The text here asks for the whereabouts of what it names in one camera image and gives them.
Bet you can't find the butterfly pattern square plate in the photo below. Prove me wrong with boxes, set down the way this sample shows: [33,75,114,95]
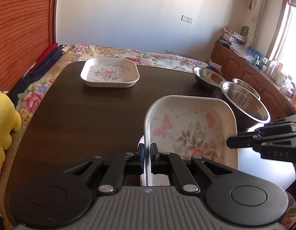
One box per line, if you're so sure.
[137,94,239,187]

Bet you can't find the rose pattern square plate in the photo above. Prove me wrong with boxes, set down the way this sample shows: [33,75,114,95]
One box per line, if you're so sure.
[80,58,140,88]

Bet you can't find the near large steel bowl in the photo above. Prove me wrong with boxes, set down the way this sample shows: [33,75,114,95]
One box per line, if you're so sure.
[220,81,271,129]

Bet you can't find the wooden sideboard cabinet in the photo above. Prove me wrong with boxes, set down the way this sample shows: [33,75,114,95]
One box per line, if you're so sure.
[210,43,296,120]

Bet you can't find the toiletry bottles on cabinet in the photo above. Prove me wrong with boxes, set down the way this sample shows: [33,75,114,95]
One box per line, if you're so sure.
[247,47,296,103]

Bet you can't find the middle steel bowl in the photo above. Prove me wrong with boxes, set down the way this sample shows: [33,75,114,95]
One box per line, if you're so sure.
[232,78,260,100]

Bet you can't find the far steel bowl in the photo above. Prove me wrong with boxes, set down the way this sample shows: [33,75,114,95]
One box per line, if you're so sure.
[192,67,226,91]

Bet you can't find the stack of boxes on cabinet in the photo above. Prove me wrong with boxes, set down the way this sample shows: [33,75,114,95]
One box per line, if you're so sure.
[217,26,247,48]

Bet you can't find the floral bed quilt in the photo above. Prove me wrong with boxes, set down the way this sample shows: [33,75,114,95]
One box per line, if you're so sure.
[14,43,209,125]

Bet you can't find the yellow plush toy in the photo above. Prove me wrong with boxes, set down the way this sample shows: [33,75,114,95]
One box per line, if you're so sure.
[0,91,22,176]

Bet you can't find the red and navy blanket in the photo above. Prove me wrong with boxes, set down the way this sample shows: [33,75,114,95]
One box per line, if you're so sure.
[9,45,63,106]

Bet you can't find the patterned window curtain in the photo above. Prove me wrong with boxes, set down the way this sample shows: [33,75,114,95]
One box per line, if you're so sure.
[245,0,266,47]

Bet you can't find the white wall socket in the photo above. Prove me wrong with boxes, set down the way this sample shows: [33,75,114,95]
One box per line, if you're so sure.
[181,15,193,23]

